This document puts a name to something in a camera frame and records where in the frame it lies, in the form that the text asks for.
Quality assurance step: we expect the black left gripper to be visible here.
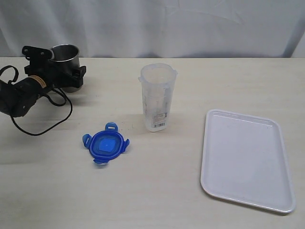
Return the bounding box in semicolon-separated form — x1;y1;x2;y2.
22;46;86;88

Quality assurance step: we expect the stainless steel cup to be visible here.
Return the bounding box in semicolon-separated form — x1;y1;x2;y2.
51;44;83;93

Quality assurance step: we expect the blue container lid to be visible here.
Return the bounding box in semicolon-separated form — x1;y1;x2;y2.
82;122;130;165

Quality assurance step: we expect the clear tall plastic container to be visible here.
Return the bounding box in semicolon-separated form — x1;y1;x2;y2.
138;63;178;132

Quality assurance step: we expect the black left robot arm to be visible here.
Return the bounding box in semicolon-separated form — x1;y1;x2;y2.
0;44;86;117

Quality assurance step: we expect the white backdrop curtain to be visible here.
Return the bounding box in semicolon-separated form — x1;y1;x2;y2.
0;0;305;58

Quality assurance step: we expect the white plastic tray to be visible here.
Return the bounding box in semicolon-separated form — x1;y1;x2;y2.
200;109;296;214

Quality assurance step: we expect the black cable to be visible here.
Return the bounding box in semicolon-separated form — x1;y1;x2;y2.
0;65;73;136

